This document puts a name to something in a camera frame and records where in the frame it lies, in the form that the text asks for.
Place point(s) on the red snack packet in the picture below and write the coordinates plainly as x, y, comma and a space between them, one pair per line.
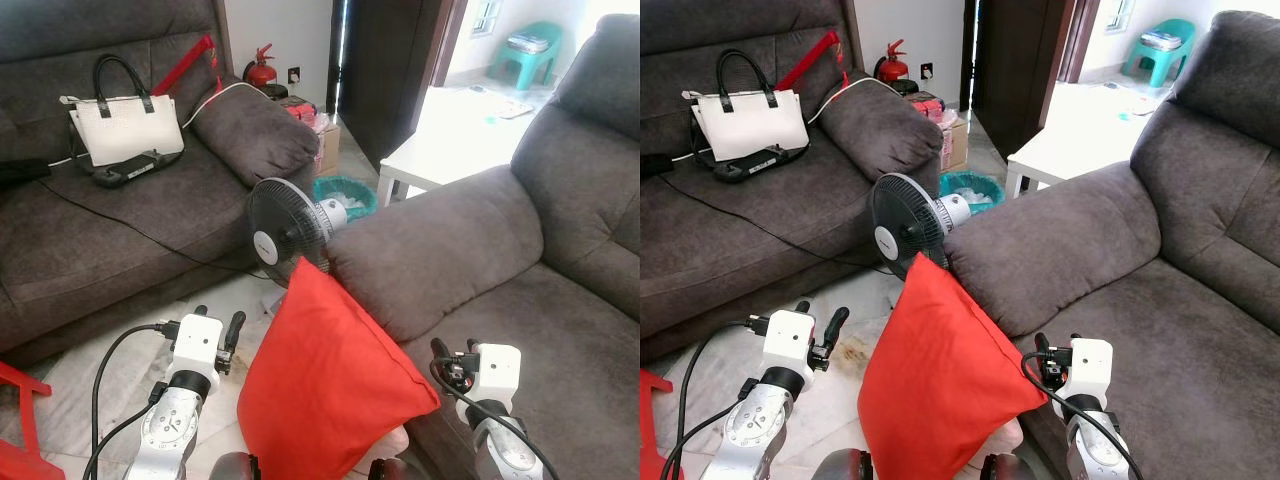
927, 104
300, 108

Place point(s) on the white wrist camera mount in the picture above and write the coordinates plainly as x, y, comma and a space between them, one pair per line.
500, 372
198, 345
788, 338
1092, 365

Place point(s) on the red plastic stool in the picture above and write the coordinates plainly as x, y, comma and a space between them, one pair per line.
30, 420
652, 460

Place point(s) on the green plastic stool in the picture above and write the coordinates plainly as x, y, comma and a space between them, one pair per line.
540, 65
1170, 60

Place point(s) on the red fire extinguisher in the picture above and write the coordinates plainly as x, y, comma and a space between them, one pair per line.
262, 72
893, 68

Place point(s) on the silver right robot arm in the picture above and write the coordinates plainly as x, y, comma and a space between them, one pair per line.
505, 450
1095, 450

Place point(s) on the white side table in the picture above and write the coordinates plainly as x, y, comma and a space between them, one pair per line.
440, 150
1070, 145

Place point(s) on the cardboard box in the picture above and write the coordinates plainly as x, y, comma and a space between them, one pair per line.
957, 145
328, 150

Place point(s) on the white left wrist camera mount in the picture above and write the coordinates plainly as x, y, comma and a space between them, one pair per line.
198, 345
788, 338

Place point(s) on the dark grey fabric loveseat sofa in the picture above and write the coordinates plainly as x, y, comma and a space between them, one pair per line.
540, 300
1180, 300

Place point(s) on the black electric fan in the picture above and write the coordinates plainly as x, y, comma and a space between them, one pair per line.
275, 225
900, 220

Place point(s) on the red pillow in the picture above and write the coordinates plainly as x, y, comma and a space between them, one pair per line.
935, 380
320, 380

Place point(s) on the red stick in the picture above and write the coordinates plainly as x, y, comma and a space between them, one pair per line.
810, 58
185, 62

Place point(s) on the dark grey fabric long sofa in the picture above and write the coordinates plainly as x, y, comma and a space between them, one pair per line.
100, 250
720, 245

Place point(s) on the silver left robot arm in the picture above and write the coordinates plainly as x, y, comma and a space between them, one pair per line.
170, 430
750, 430

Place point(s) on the robot left leg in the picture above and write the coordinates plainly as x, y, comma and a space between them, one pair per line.
235, 468
842, 466

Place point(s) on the black flat device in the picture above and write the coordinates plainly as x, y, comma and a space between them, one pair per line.
125, 175
750, 170

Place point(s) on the green mesh basket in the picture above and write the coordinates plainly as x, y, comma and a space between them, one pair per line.
985, 185
355, 190

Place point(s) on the dark wooden door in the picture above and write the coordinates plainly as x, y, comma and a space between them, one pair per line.
385, 70
1015, 65

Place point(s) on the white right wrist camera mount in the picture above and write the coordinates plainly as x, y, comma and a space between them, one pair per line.
1092, 365
500, 372

